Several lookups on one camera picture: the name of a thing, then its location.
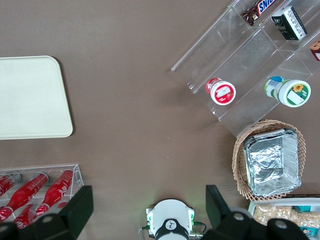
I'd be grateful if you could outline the aluminium foil container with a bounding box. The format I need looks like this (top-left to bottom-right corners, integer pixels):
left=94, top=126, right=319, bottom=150
left=242, top=128, right=302, bottom=197

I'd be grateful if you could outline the packaged rice cakes tray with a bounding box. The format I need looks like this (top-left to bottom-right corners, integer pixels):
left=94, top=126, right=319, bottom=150
left=247, top=197, right=320, bottom=240

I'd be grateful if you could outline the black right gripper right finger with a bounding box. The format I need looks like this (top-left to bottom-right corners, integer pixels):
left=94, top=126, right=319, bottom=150
left=199, top=184, right=253, bottom=240

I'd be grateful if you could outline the dark red snack packet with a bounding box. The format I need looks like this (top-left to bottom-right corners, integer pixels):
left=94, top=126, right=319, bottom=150
left=309, top=40, right=320, bottom=62

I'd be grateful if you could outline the white rectangular tray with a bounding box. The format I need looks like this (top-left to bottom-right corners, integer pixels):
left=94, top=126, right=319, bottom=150
left=0, top=55, right=74, bottom=141

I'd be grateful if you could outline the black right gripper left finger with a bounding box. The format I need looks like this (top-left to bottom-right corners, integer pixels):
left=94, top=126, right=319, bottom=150
left=34, top=185, right=94, bottom=240

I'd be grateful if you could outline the puffed rice snack packet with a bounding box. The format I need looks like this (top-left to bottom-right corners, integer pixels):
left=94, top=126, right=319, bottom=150
left=292, top=210, right=320, bottom=228
left=253, top=204, right=294, bottom=226

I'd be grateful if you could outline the red yogurt cup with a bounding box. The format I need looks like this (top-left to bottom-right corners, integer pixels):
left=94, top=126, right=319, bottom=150
left=205, top=77, right=237, bottom=106

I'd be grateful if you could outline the snickers chocolate bar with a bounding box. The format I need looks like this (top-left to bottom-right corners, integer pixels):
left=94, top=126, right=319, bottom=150
left=241, top=0, right=278, bottom=27

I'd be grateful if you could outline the clear acrylic bottle box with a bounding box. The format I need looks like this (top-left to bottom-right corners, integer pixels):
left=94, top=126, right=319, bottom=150
left=0, top=163, right=85, bottom=223

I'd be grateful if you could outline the red cola bottle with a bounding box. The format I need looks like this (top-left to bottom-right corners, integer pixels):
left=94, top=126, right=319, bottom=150
left=0, top=172, right=23, bottom=198
left=35, top=169, right=75, bottom=216
left=13, top=203, right=38, bottom=230
left=0, top=172, right=50, bottom=222

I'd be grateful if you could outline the light wicker basket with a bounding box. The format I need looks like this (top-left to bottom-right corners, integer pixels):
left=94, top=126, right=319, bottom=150
left=232, top=119, right=307, bottom=202

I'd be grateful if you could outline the green yogurt cup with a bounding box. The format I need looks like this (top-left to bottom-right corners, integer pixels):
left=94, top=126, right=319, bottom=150
left=264, top=76, right=312, bottom=108

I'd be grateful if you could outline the clear acrylic tiered shelf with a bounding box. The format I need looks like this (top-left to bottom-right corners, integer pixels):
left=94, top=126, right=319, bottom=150
left=170, top=0, right=320, bottom=139

